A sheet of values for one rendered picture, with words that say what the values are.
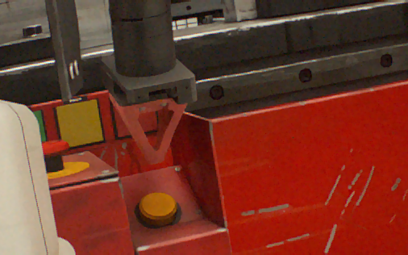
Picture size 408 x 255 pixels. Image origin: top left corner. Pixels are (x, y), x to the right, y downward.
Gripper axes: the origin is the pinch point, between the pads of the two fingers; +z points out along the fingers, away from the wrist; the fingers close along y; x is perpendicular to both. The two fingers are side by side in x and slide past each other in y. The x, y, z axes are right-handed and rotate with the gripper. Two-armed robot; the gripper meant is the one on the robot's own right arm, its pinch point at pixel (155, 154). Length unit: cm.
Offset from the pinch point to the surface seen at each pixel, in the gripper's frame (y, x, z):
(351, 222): 17.2, -30.7, 24.3
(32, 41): 33.0, 6.0, -3.6
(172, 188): 3.3, -2.4, 5.7
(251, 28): 24.8, -20.6, -2.6
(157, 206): -0.1, 0.3, 5.7
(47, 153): 0.7, 10.4, -2.2
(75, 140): 10.2, 5.9, 1.2
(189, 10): 62, -25, 5
